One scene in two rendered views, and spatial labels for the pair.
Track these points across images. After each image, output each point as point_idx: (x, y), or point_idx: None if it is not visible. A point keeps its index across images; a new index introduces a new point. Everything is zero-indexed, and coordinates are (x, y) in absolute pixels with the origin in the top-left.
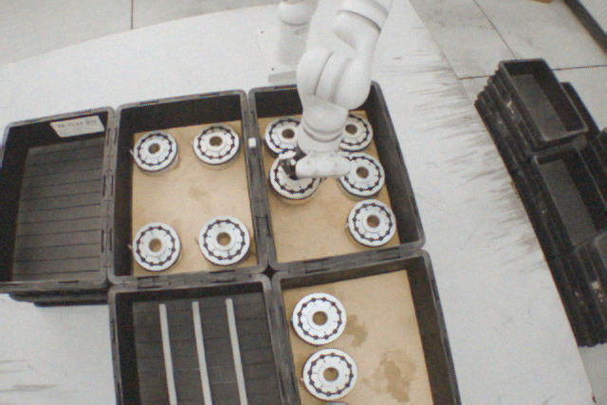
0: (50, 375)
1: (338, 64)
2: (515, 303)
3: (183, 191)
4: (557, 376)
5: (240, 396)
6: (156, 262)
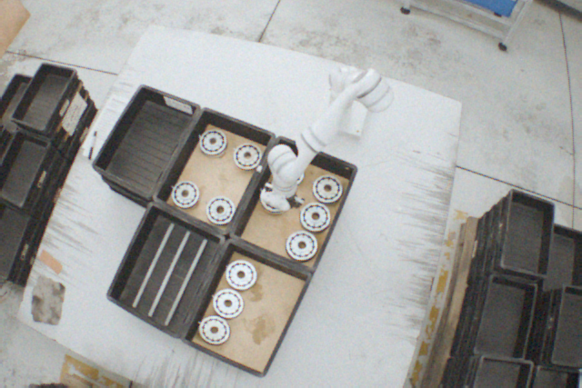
0: (99, 227)
1: (284, 160)
2: (375, 349)
3: (216, 173)
4: None
5: (181, 287)
6: (181, 202)
